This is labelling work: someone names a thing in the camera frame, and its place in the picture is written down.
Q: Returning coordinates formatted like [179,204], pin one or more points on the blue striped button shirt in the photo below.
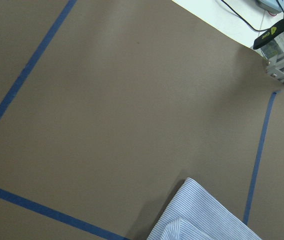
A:
[194,214]

